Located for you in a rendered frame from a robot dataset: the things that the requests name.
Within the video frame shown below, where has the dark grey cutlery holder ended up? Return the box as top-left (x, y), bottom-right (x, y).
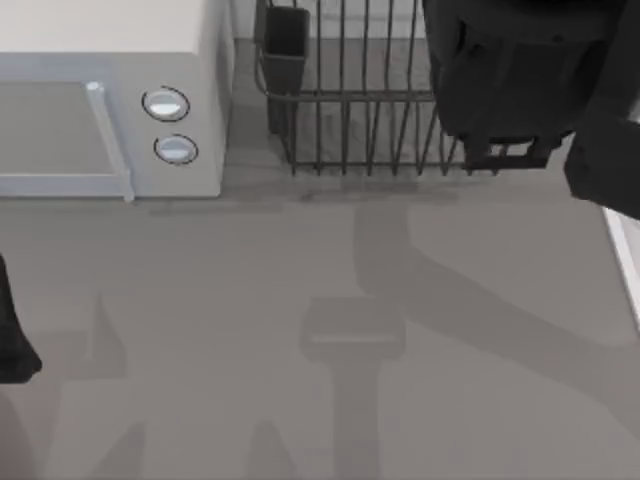
top-left (262, 4), bottom-right (312, 97)

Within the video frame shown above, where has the pale microwave oven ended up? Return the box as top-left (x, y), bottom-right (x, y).
top-left (0, 0), bottom-right (236, 202)

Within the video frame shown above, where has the round silver microwave knob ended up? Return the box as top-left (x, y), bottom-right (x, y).
top-left (141, 85), bottom-right (192, 123)
top-left (153, 133), bottom-right (200, 166)

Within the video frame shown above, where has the grey microwave door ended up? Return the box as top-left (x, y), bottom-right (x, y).
top-left (0, 81), bottom-right (132, 200)

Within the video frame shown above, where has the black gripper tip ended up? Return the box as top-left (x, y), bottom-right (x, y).
top-left (0, 253), bottom-right (44, 386)

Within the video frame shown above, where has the dark wire dish rack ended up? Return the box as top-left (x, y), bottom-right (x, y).
top-left (252, 0), bottom-right (569, 177)

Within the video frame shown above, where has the pale microwave door handle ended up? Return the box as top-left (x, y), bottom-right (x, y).
top-left (85, 81), bottom-right (137, 203)

